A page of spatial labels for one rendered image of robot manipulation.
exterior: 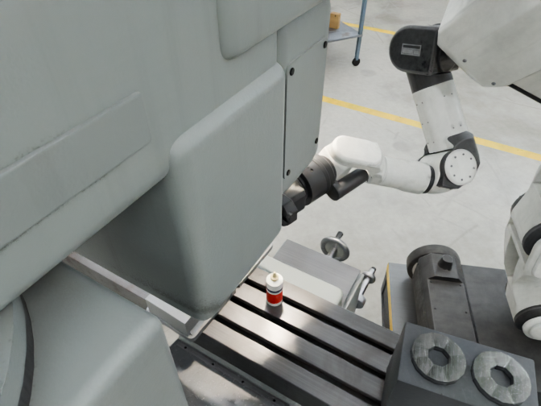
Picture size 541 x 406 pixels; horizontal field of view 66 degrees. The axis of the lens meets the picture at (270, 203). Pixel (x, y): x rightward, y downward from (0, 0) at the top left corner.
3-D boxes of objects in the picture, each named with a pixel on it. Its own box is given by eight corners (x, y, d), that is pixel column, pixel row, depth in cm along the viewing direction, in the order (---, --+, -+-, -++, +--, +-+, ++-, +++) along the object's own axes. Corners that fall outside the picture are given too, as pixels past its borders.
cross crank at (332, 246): (324, 246, 164) (326, 225, 156) (352, 257, 160) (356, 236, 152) (305, 273, 154) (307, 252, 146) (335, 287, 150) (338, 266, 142)
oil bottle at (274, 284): (271, 290, 105) (271, 263, 98) (285, 297, 104) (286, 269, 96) (263, 302, 103) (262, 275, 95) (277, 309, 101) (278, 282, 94)
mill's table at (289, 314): (106, 210, 138) (100, 192, 133) (506, 404, 92) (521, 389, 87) (48, 257, 124) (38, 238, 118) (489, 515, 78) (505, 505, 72)
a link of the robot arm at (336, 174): (304, 150, 83) (342, 129, 88) (288, 177, 92) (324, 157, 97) (340, 192, 80) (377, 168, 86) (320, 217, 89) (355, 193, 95)
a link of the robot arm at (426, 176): (368, 187, 96) (440, 200, 100) (390, 185, 86) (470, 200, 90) (375, 142, 96) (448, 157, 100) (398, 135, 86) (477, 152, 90)
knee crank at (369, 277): (366, 267, 168) (368, 257, 164) (380, 273, 166) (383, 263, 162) (344, 307, 154) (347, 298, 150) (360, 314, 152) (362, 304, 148)
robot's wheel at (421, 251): (451, 279, 170) (466, 246, 157) (452, 289, 167) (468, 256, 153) (401, 273, 173) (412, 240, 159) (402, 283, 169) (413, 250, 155)
